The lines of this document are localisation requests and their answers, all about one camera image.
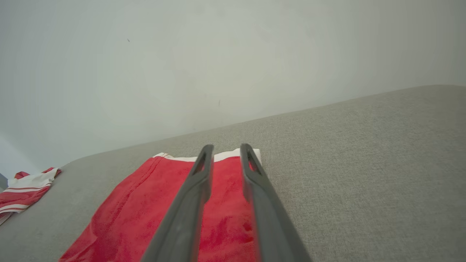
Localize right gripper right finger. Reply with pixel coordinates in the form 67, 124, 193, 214
239, 143, 313, 262

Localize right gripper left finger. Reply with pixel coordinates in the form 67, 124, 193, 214
141, 144, 215, 262

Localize red shorts with white stripe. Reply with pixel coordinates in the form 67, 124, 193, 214
58, 148, 262, 262

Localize red and white shirt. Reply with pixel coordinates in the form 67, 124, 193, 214
0, 167, 62, 226

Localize grey fabric sofa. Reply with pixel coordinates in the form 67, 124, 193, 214
0, 84, 466, 262

